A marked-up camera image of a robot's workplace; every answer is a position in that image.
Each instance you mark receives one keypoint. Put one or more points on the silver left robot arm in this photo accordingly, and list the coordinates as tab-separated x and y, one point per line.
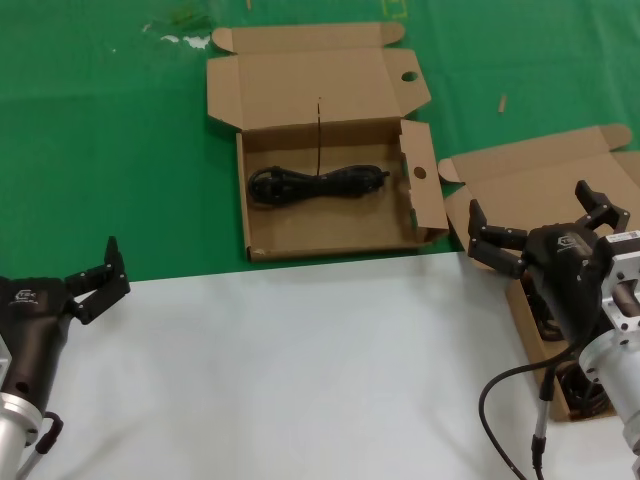
15	427

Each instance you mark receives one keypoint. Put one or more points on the green table cloth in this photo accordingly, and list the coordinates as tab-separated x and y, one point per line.
100	150

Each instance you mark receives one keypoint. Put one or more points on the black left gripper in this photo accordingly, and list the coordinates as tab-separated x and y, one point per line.
35	320

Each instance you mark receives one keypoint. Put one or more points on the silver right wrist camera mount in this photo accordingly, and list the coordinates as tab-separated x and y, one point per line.
625	265

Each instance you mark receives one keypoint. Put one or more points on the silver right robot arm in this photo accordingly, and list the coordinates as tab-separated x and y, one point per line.
620	395

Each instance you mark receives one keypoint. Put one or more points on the open brown cardboard mailer box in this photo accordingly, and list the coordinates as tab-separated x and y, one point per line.
525	170
320	230

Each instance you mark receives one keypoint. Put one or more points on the crumpled clear plastic wrap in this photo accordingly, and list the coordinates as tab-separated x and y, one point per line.
195	41

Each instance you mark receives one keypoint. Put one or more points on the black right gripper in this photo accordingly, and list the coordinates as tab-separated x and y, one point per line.
565	270

